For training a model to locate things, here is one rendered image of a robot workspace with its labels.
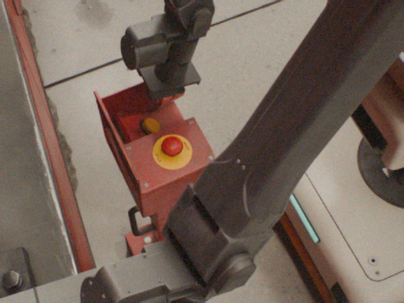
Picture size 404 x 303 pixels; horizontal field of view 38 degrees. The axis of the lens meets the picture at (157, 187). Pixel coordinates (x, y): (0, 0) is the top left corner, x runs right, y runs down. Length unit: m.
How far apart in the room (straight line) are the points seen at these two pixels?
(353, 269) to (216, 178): 1.13
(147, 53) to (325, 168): 0.84
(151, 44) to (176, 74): 0.10
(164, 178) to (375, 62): 0.69
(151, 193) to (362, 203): 0.74
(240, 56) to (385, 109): 1.08
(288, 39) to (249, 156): 1.81
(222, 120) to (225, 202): 1.56
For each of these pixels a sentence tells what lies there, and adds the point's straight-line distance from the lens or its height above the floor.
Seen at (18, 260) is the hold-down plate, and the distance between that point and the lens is 0.91.
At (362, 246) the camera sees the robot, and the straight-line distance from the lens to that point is 1.61.
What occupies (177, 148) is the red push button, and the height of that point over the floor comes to 0.81.
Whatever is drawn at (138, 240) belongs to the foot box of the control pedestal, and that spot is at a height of 0.12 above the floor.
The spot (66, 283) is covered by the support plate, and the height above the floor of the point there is 1.00.
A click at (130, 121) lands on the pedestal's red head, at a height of 0.74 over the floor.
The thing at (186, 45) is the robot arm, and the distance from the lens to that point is 0.98.
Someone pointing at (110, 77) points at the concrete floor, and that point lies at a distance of 2.14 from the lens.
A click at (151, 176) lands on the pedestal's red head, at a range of 1.07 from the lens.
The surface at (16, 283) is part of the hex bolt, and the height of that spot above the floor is 0.92.
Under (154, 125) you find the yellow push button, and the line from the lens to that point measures 1.18.
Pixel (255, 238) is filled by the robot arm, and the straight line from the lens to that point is 0.50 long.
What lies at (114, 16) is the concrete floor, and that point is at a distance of 2.31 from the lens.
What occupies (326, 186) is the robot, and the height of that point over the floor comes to 0.28.
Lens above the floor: 1.74
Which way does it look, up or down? 66 degrees down
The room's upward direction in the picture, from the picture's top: 5 degrees counter-clockwise
